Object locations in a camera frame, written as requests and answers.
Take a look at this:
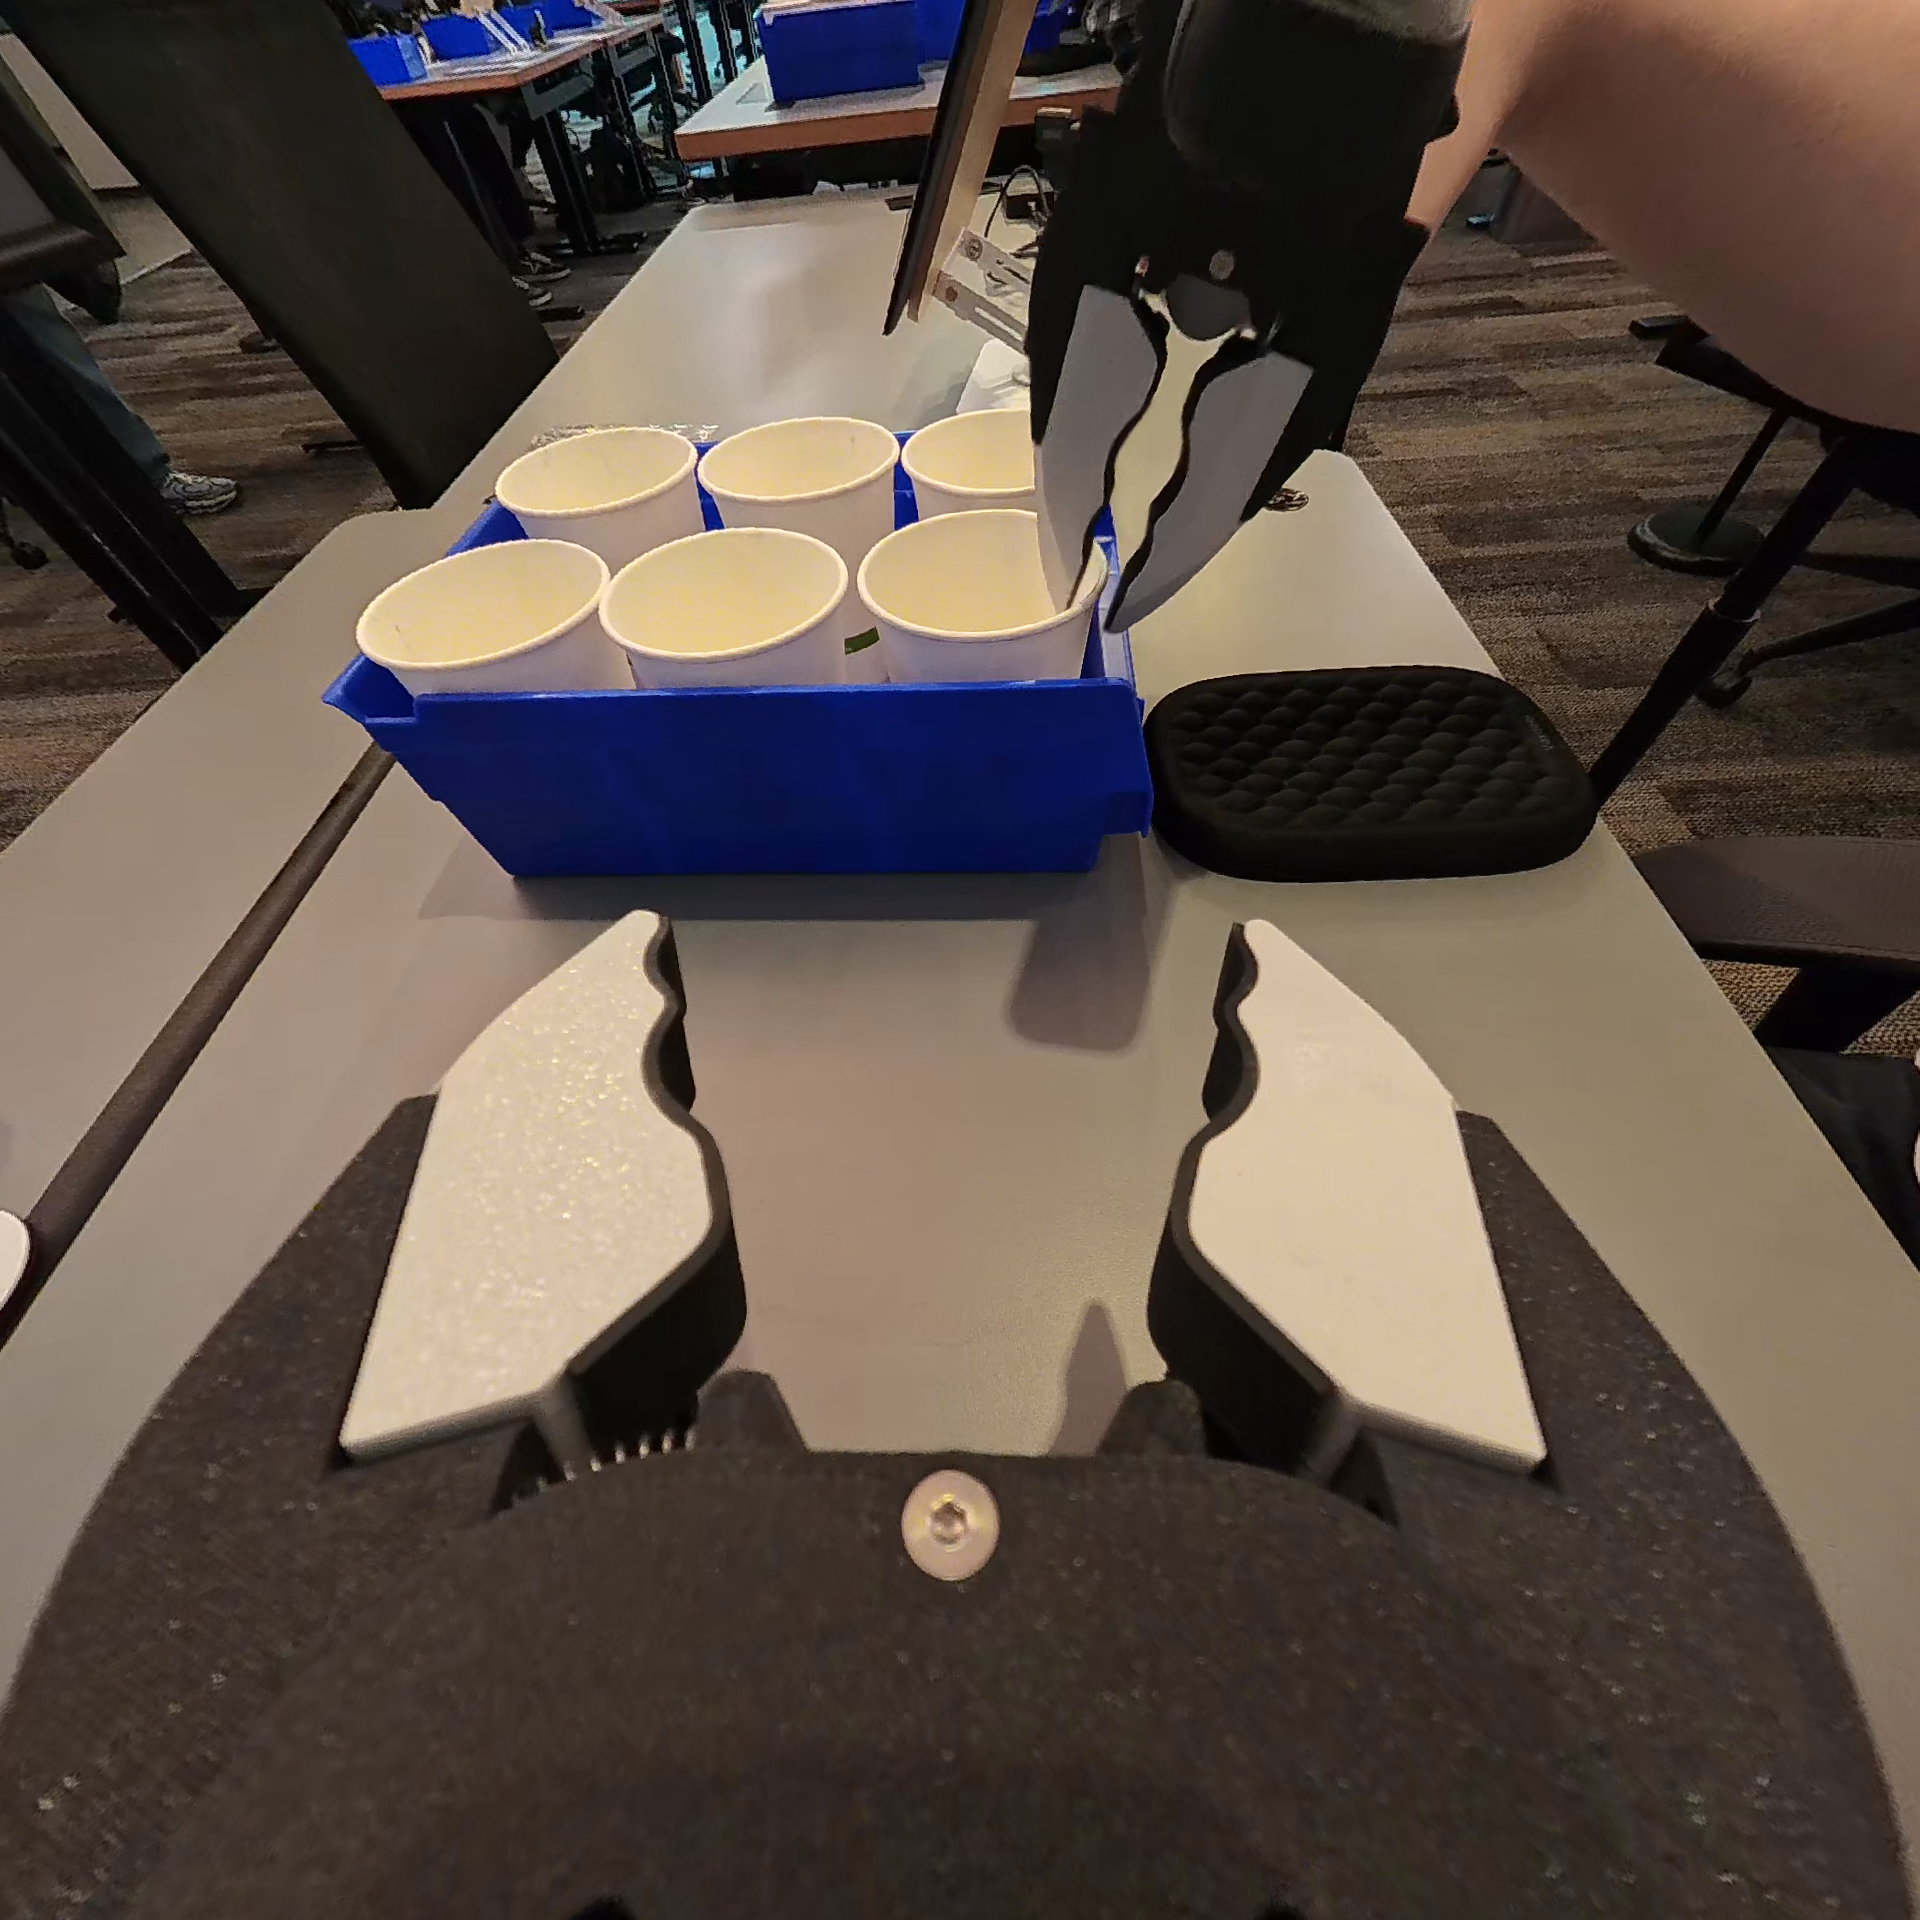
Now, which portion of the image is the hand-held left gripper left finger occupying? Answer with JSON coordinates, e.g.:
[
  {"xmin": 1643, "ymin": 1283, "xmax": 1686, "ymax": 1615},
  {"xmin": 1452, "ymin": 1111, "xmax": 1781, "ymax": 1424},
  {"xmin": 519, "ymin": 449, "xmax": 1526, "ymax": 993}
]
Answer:
[{"xmin": 340, "ymin": 909, "xmax": 753, "ymax": 1466}]

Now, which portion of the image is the blue plastic bin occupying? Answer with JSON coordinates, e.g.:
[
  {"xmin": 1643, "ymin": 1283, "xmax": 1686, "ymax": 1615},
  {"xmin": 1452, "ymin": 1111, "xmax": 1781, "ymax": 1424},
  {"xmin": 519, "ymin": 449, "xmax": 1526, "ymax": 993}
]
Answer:
[
  {"xmin": 758, "ymin": 0, "xmax": 1066, "ymax": 106},
  {"xmin": 325, "ymin": 451, "xmax": 1159, "ymax": 881}
]

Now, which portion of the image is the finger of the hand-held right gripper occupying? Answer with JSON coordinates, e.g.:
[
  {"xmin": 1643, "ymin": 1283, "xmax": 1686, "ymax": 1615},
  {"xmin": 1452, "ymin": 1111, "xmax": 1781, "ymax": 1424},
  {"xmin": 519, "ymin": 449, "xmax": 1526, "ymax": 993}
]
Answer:
[
  {"xmin": 1036, "ymin": 284, "xmax": 1170, "ymax": 608},
  {"xmin": 1107, "ymin": 324, "xmax": 1321, "ymax": 635}
]

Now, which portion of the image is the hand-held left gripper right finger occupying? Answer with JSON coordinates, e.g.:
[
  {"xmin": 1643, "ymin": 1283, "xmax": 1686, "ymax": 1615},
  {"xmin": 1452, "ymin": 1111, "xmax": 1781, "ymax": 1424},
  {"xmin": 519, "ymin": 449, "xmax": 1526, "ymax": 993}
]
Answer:
[{"xmin": 1152, "ymin": 919, "xmax": 1554, "ymax": 1477}]

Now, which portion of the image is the printed instruction sign board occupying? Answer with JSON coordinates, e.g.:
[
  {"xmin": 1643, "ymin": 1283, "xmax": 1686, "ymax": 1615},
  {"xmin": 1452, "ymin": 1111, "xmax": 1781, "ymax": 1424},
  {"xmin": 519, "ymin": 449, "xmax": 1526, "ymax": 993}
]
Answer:
[{"xmin": 887, "ymin": 0, "xmax": 1042, "ymax": 332}]

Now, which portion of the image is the brown wooden table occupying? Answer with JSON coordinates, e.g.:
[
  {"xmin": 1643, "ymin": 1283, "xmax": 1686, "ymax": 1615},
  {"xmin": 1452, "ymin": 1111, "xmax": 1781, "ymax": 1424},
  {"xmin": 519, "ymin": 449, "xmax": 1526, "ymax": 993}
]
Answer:
[{"xmin": 677, "ymin": 60, "xmax": 1128, "ymax": 171}]

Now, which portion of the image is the person's right forearm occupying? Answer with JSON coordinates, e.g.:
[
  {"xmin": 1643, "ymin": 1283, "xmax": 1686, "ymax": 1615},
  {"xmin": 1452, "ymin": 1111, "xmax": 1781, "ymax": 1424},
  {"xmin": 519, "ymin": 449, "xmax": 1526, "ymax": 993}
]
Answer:
[{"xmin": 1405, "ymin": 0, "xmax": 1920, "ymax": 437}]

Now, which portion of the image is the black wrist rest pad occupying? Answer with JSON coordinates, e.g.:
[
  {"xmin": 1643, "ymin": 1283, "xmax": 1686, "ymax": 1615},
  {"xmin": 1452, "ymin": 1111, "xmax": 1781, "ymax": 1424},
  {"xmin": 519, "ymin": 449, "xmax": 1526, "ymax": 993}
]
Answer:
[{"xmin": 1146, "ymin": 667, "xmax": 1597, "ymax": 881}]

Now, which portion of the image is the white paper cup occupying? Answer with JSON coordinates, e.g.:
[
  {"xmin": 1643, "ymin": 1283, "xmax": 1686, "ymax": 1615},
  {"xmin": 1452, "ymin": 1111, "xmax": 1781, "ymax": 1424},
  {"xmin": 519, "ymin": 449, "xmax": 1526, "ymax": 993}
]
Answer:
[
  {"xmin": 602, "ymin": 529, "xmax": 856, "ymax": 691},
  {"xmin": 357, "ymin": 538, "xmax": 640, "ymax": 697},
  {"xmin": 901, "ymin": 408, "xmax": 1052, "ymax": 516},
  {"xmin": 697, "ymin": 414, "xmax": 903, "ymax": 555},
  {"xmin": 858, "ymin": 508, "xmax": 1112, "ymax": 684},
  {"xmin": 496, "ymin": 427, "xmax": 707, "ymax": 573}
]

